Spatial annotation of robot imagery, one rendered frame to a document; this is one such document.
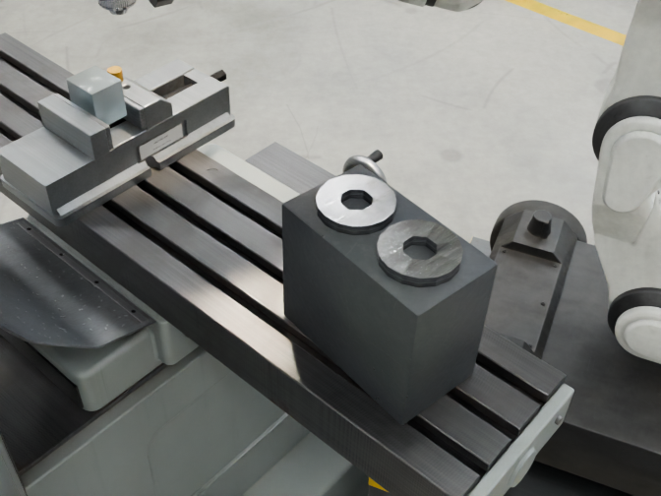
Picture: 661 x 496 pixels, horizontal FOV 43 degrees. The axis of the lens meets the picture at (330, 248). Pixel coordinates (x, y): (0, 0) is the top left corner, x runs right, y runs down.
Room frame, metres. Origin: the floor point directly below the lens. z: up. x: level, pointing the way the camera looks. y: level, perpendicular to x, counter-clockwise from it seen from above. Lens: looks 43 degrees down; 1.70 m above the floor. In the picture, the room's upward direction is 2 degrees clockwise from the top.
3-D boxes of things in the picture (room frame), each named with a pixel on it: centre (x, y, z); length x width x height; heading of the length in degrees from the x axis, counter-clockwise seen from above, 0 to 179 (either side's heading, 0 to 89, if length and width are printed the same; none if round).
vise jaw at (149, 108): (1.06, 0.31, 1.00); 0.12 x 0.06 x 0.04; 50
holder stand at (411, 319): (0.67, -0.06, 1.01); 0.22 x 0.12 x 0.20; 42
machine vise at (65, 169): (1.04, 0.33, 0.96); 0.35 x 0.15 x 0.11; 140
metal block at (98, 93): (1.02, 0.35, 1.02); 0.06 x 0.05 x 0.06; 50
